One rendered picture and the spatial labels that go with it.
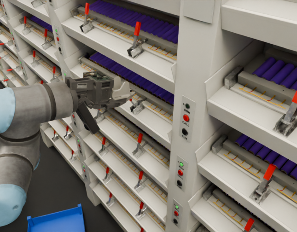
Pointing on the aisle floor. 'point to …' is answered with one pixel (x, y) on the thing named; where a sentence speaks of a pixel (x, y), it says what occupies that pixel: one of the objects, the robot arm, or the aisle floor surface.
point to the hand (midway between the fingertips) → (129, 94)
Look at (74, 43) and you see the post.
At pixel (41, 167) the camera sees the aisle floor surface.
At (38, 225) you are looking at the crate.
